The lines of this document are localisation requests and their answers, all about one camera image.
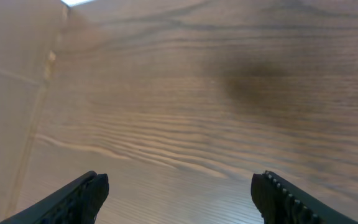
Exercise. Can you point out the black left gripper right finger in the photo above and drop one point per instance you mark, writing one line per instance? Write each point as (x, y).
(281, 202)

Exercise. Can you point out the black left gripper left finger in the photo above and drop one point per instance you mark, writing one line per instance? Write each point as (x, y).
(76, 203)

